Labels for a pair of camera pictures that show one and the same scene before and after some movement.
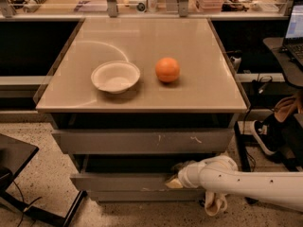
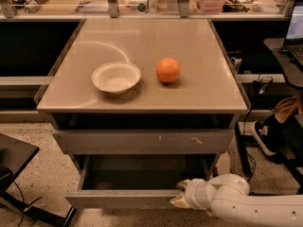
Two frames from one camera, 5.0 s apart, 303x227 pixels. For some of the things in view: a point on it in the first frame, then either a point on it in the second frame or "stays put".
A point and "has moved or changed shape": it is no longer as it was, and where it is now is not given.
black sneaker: [266, 132] stays put
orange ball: [168, 69] stays put
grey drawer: [129, 183] has moved or changed shape
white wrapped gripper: [185, 176] → [191, 193]
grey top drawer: [144, 141] stays put
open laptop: [293, 43] stays put
